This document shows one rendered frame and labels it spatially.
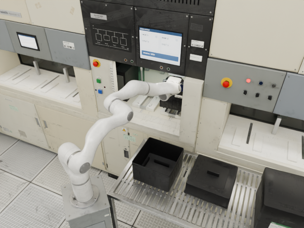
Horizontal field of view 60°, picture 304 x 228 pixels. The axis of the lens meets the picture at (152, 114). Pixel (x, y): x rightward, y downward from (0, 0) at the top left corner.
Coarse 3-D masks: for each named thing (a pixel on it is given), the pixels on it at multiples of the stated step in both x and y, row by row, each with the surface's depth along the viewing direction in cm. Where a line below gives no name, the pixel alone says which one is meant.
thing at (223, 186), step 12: (204, 156) 190; (192, 168) 181; (204, 168) 181; (216, 168) 181; (228, 168) 181; (192, 180) 173; (204, 180) 172; (216, 180) 172; (228, 180) 173; (192, 192) 174; (204, 192) 168; (216, 192) 165; (228, 192) 165; (216, 204) 170
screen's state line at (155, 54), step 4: (144, 52) 174; (148, 52) 173; (152, 52) 172; (152, 56) 173; (156, 56) 172; (160, 56) 171; (164, 56) 170; (168, 56) 168; (172, 56) 167; (172, 60) 169; (176, 60) 168
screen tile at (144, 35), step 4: (144, 36) 167; (148, 36) 166; (152, 36) 165; (152, 40) 167; (156, 40) 165; (144, 44) 171; (148, 44) 169; (152, 44) 168; (156, 44) 167; (144, 48) 172; (148, 48) 171; (152, 48) 170; (156, 48) 169
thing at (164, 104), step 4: (176, 76) 208; (180, 76) 204; (184, 76) 204; (164, 80) 215; (180, 92) 205; (172, 96) 209; (176, 96) 208; (180, 96) 206; (160, 100) 215; (168, 100) 213; (172, 100) 211; (176, 100) 210; (180, 100) 208; (160, 104) 217; (164, 104) 216; (168, 104) 215; (172, 104) 213; (176, 104) 212; (180, 104) 210; (168, 108) 216; (172, 108) 215; (176, 108) 214; (180, 108) 212
